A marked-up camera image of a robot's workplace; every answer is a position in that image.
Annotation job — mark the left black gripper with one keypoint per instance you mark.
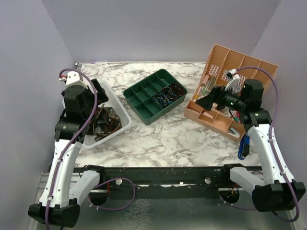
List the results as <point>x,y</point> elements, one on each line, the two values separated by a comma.
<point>101,97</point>

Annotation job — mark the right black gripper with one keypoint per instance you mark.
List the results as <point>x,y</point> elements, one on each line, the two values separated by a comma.
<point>217,96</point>

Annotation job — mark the white plastic basket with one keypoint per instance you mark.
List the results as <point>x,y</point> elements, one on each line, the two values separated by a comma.
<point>115,103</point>

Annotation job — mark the peach desk organizer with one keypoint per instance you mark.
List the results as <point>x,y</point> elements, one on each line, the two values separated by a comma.
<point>222,60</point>

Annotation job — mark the green compartment tray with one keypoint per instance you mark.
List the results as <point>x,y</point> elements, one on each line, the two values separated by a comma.
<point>140,96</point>

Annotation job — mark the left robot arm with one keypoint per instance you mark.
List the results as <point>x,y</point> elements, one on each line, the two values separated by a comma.
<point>58,206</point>

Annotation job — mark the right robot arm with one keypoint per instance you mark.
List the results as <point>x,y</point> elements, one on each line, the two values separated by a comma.
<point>278,190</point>

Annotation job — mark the brown ties pile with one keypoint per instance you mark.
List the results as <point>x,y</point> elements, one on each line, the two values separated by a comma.
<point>105,123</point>

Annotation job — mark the pink eraser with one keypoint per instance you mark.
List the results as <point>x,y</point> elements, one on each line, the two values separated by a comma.
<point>209,115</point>

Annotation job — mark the white small stapler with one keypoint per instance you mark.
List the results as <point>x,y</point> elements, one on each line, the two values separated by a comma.
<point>234,132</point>

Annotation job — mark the brown rolled tie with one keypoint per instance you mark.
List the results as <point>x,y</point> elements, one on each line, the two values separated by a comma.
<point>177,89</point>

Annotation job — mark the dark orange rolled tie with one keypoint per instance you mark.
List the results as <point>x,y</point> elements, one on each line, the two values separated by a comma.
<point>166,91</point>

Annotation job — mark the blue rolled tie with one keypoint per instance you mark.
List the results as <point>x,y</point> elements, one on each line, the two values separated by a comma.
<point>161,99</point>

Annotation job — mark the blue stapler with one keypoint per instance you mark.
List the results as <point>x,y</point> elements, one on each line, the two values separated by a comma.
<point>244,147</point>

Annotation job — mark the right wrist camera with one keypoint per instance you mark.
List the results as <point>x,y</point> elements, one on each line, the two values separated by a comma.
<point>233,81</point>

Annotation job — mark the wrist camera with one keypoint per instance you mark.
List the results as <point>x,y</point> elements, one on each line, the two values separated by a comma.
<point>72,78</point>
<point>233,81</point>

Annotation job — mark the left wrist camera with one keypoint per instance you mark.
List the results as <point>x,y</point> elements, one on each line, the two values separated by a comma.
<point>72,78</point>

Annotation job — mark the black mounting rail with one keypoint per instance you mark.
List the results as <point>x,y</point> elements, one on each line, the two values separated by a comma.
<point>162,182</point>

